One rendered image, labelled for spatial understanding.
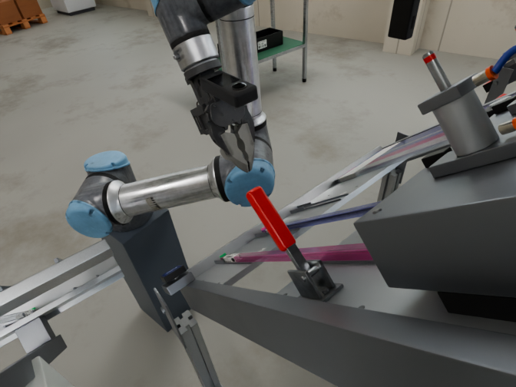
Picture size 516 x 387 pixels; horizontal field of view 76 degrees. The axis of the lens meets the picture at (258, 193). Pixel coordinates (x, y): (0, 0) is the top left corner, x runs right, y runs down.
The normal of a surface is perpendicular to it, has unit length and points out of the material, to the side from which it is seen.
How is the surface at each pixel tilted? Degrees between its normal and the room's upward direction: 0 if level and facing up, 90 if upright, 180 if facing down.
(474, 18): 90
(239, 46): 90
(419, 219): 90
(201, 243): 0
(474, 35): 90
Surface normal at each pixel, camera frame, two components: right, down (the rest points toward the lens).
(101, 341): -0.07, -0.75
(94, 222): -0.11, 0.67
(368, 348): -0.77, 0.46
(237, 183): 0.15, 0.62
